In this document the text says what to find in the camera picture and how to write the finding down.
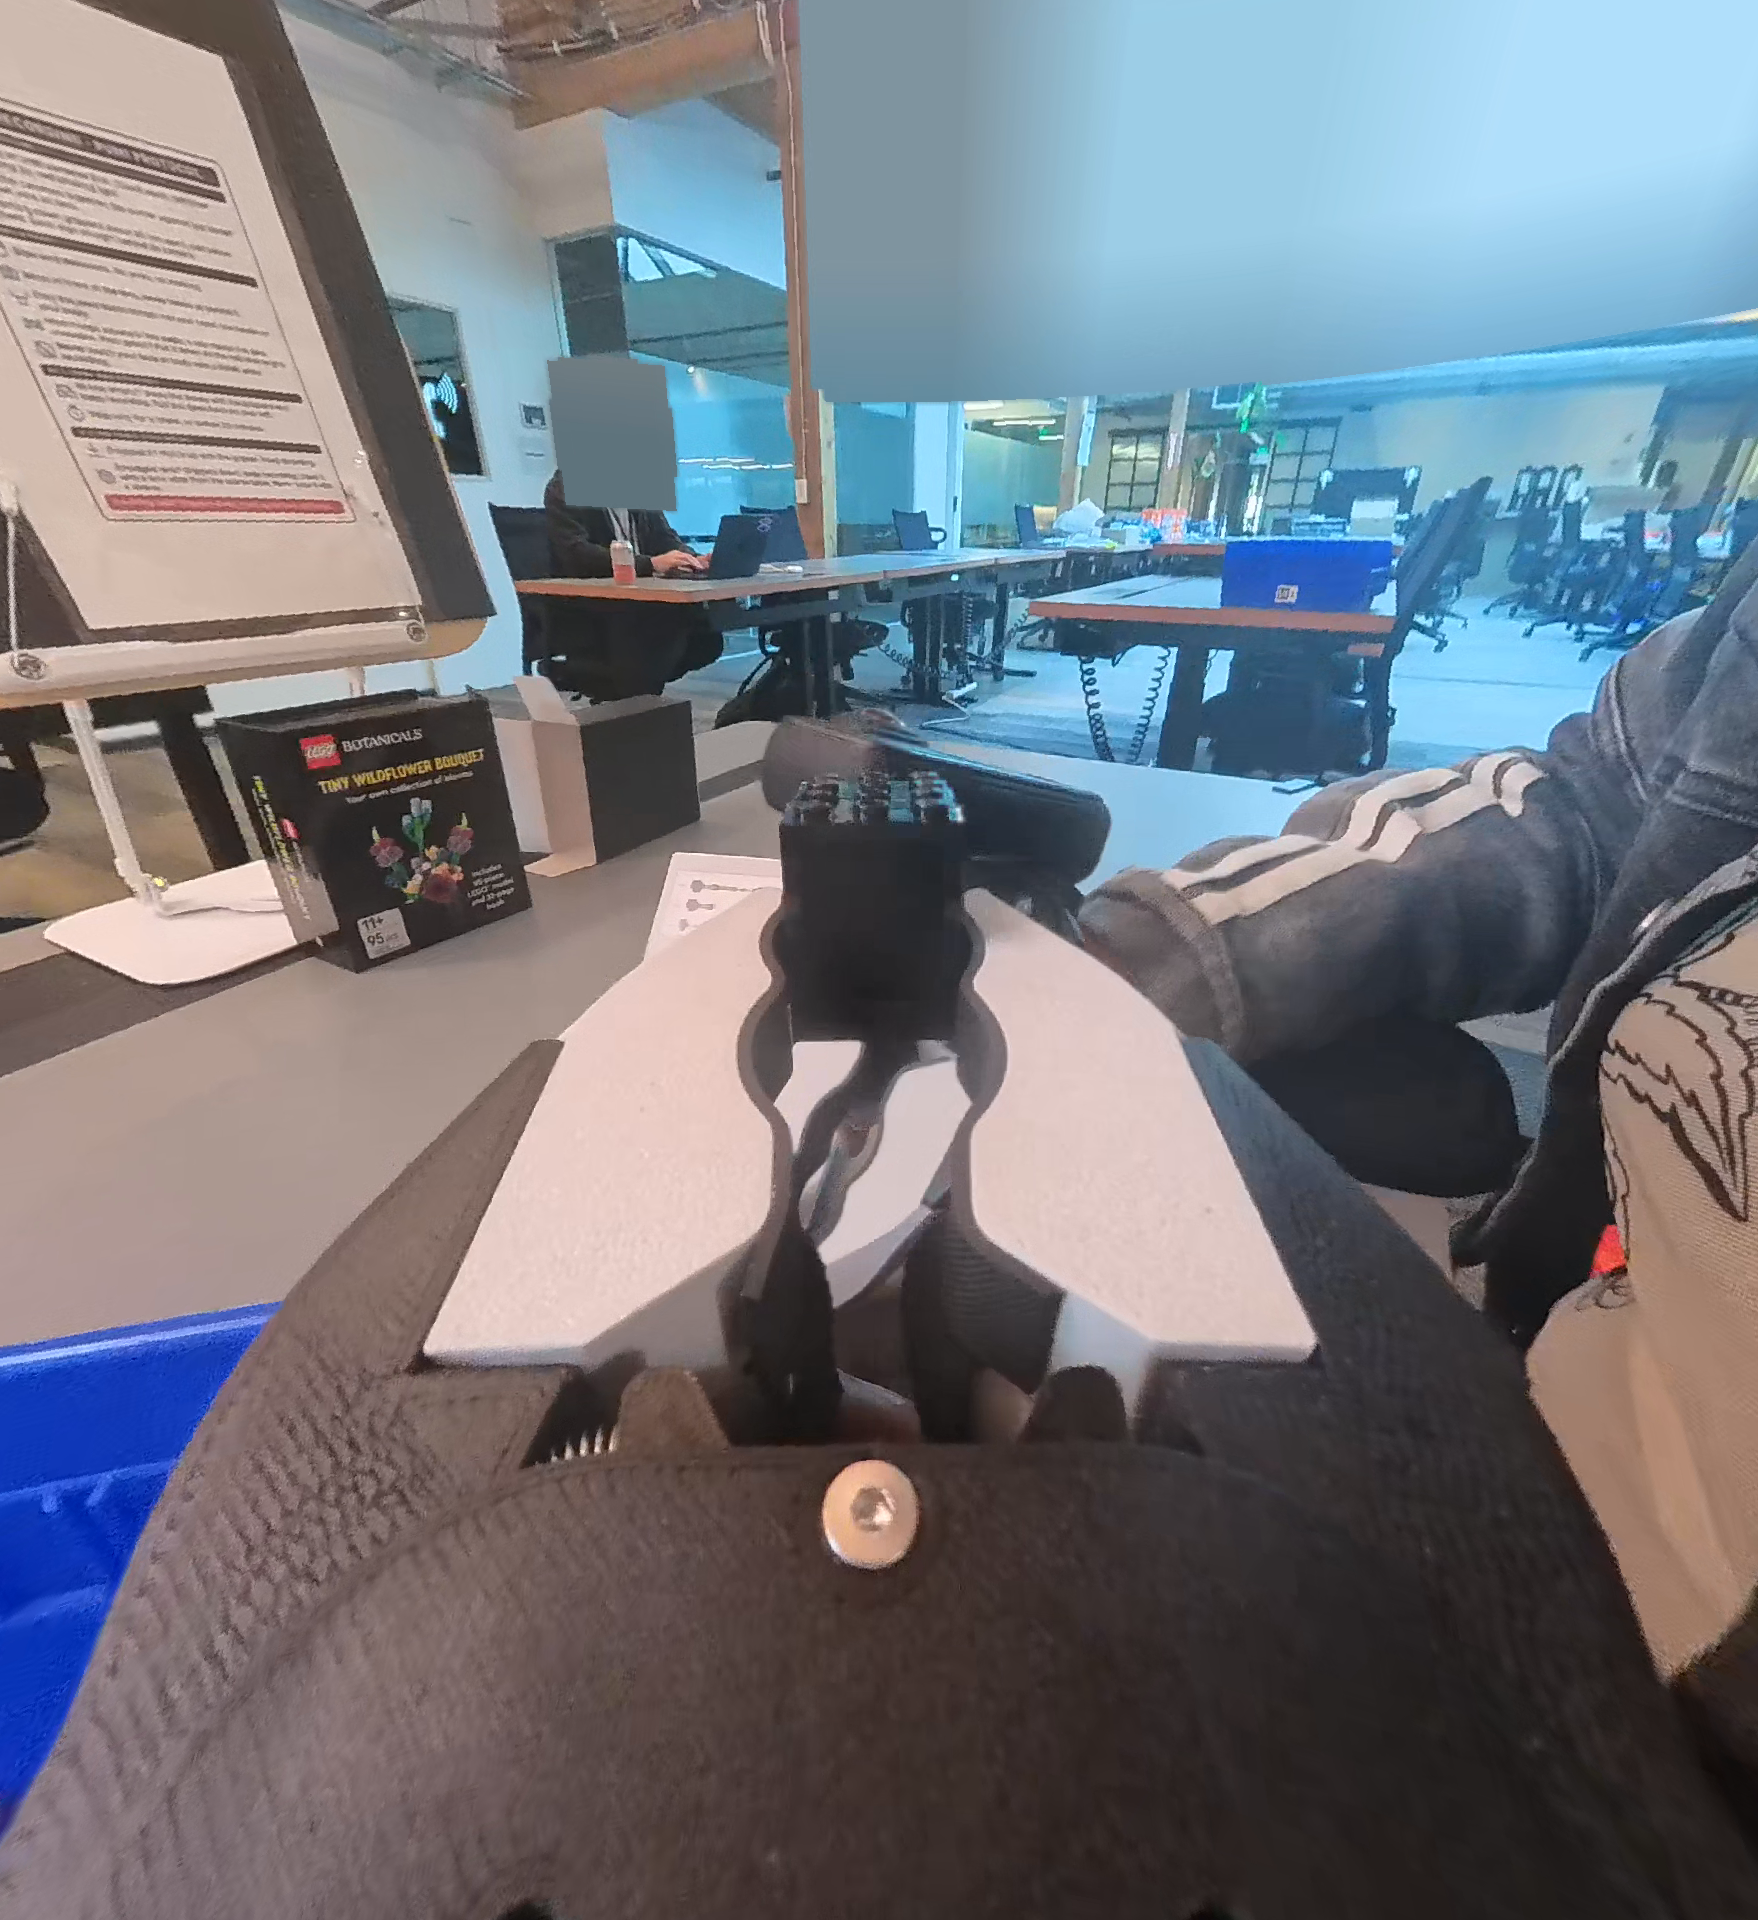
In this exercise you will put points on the wooden pillar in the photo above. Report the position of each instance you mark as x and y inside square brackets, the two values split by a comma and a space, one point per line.
[810, 451]

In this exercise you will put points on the person's floral shirt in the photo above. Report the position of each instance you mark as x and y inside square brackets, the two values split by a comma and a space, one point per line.
[1720, 1348]

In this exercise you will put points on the black laptop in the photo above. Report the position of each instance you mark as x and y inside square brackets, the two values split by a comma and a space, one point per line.
[751, 549]

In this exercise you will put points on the document stand with instruction sheet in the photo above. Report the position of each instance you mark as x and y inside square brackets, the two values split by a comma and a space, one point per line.
[146, 299]

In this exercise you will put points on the wooden desk black legs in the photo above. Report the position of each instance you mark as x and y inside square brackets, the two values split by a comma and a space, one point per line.
[1194, 611]

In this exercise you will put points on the person's denim jacket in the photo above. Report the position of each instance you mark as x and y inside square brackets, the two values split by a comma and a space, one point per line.
[1750, 675]

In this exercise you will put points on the black office chair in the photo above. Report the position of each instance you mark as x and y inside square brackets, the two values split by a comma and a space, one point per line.
[1441, 556]

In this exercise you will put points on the large blue plastic bin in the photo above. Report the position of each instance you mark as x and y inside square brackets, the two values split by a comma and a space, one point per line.
[23, 1501]

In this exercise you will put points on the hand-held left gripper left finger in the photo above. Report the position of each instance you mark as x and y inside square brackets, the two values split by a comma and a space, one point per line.
[624, 1185]

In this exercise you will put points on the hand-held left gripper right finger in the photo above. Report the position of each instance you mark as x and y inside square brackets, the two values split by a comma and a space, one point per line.
[1119, 1185]

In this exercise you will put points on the long wooden desk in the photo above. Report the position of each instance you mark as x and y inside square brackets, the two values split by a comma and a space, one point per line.
[818, 572]

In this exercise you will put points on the lego instruction booklet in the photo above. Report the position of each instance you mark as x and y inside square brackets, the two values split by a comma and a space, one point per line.
[699, 900]

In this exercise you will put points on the black lego block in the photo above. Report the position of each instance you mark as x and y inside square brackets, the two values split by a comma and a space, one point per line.
[872, 928]

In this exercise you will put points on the black cardboard box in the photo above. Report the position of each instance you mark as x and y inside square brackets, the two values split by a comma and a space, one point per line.
[639, 773]

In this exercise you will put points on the black lego set box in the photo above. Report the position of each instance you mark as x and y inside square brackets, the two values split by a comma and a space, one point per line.
[400, 839]

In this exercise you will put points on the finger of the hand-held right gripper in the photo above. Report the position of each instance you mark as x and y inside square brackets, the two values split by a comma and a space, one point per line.
[816, 1081]
[910, 1138]

